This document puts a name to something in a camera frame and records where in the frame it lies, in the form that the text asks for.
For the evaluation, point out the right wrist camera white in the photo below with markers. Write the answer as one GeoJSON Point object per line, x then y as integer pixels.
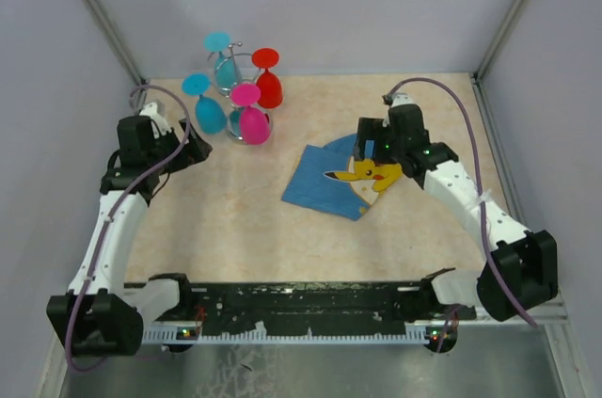
{"type": "Point", "coordinates": [397, 99]}

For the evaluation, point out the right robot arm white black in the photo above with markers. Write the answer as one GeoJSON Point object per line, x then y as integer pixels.
{"type": "Point", "coordinates": [520, 266]}

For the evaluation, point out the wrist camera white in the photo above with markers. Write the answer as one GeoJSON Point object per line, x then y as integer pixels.
{"type": "Point", "coordinates": [152, 109]}
{"type": "Point", "coordinates": [397, 99]}

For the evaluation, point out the teal wine glass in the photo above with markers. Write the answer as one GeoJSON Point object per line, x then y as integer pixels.
{"type": "Point", "coordinates": [226, 72]}

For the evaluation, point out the red wine glass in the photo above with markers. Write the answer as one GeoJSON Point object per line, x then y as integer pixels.
{"type": "Point", "coordinates": [269, 84]}

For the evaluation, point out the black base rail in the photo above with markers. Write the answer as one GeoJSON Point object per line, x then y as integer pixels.
{"type": "Point", "coordinates": [326, 308]}

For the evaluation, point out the blue Pikachu cloth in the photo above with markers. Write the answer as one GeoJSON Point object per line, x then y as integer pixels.
{"type": "Point", "coordinates": [330, 180]}

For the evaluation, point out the pink wine glass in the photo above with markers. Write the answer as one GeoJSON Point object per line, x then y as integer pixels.
{"type": "Point", "coordinates": [253, 123]}

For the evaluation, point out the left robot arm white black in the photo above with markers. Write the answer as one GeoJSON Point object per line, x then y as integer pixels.
{"type": "Point", "coordinates": [95, 317]}

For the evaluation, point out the chrome wine glass rack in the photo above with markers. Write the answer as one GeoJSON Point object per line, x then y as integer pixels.
{"type": "Point", "coordinates": [233, 117]}

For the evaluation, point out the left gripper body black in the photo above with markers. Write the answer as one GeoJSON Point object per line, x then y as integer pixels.
{"type": "Point", "coordinates": [166, 146]}

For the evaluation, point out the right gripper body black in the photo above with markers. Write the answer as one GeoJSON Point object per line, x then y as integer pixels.
{"type": "Point", "coordinates": [376, 130]}

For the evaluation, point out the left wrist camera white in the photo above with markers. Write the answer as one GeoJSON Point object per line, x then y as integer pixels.
{"type": "Point", "coordinates": [152, 109]}

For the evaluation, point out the white cable duct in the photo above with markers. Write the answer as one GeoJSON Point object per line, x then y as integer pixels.
{"type": "Point", "coordinates": [182, 335]}

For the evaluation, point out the blue wine glass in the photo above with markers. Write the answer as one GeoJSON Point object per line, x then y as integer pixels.
{"type": "Point", "coordinates": [210, 116]}

